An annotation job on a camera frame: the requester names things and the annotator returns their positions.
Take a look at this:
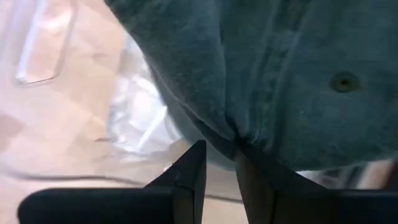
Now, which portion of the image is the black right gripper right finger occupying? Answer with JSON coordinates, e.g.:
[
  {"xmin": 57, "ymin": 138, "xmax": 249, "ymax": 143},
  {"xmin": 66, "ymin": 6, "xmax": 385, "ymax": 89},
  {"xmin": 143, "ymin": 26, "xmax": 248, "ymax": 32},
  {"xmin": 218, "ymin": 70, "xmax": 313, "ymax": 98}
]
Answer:
[{"xmin": 234, "ymin": 146, "xmax": 398, "ymax": 224}]

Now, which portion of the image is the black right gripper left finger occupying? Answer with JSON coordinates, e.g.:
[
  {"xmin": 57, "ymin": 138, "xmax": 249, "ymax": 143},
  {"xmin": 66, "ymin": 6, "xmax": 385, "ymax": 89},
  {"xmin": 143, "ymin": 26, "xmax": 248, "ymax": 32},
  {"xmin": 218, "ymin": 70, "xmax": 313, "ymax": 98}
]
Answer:
[{"xmin": 17, "ymin": 139, "xmax": 208, "ymax": 224}]

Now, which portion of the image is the dark grey cloth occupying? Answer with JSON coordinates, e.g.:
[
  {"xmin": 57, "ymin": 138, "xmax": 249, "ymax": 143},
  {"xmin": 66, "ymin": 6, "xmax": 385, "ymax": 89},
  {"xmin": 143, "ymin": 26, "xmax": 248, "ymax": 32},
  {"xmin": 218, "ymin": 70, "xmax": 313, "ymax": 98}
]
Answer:
[{"xmin": 104, "ymin": 0, "xmax": 398, "ymax": 172}]

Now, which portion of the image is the clear plastic bin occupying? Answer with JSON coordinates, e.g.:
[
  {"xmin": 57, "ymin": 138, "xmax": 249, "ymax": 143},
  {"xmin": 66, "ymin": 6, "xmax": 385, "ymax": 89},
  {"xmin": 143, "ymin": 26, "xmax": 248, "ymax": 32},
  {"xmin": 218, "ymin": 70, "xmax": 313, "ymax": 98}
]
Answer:
[{"xmin": 0, "ymin": 0, "xmax": 249, "ymax": 205}]

